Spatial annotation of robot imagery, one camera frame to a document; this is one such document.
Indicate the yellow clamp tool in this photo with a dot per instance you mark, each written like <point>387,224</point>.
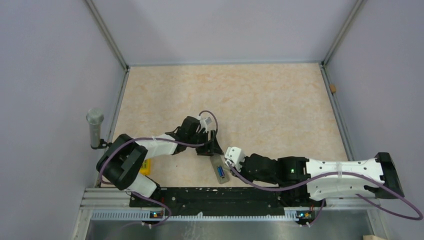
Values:
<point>146,167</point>

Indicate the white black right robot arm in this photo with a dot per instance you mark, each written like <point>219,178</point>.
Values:
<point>319,179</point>

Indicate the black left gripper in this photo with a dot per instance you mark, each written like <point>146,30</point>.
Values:
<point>211,147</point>

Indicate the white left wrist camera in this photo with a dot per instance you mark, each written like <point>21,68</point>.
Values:
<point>204,123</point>

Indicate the small tan block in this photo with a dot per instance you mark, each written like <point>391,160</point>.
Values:
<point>332,88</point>

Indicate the purple blue AAA battery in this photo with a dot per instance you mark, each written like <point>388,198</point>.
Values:
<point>222,171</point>

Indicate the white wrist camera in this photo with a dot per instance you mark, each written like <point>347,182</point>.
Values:
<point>234,157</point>
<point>204,123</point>

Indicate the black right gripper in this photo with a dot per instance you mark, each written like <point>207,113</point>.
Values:
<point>242,172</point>

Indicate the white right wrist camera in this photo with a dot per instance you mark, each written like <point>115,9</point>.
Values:
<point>234,157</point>

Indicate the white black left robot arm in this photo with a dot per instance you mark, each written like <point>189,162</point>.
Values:
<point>121,163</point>

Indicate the grey microphone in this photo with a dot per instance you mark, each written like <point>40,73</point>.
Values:
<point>95,118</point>

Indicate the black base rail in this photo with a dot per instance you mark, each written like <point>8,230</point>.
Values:
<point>227,201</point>

